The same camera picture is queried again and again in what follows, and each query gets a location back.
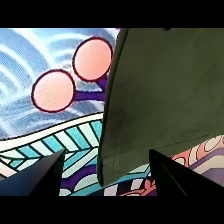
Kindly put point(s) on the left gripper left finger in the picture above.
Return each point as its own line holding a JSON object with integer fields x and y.
{"x": 40, "y": 178}

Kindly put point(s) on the dark green garment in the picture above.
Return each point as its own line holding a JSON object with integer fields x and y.
{"x": 160, "y": 100}

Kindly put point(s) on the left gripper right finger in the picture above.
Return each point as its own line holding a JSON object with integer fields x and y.
{"x": 180, "y": 178}

